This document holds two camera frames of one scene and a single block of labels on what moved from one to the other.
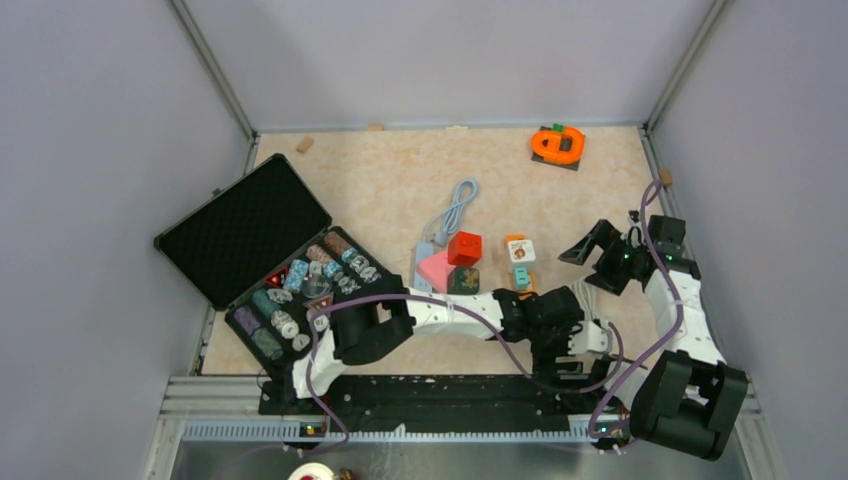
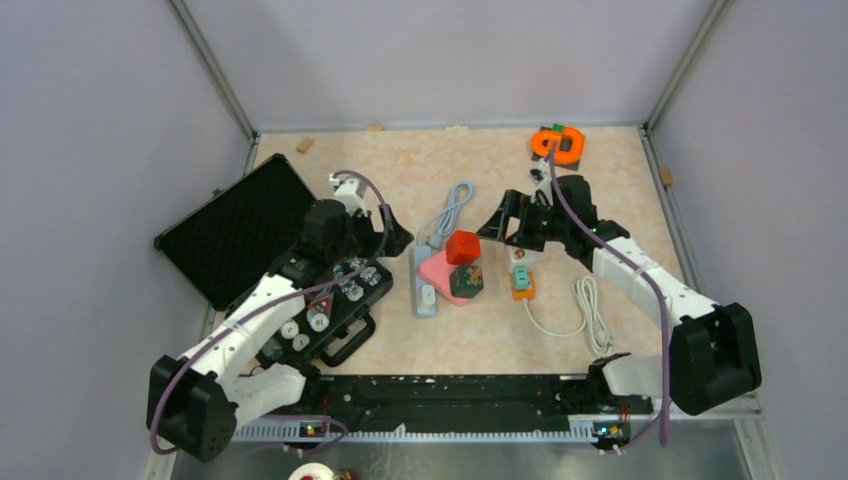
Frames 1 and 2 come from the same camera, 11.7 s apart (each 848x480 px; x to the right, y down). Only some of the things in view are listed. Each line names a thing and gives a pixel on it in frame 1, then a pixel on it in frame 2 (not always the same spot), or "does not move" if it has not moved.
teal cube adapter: [521, 277] does not move
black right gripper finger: [599, 235] -> [512, 206]
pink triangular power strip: [435, 269] does not move
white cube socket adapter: [522, 253] does not move
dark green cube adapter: [463, 281] does not move
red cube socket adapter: [465, 248] does not move
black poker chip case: [263, 253] does not move
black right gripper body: [615, 265] -> [548, 224]
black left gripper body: [550, 343] -> [359, 239]
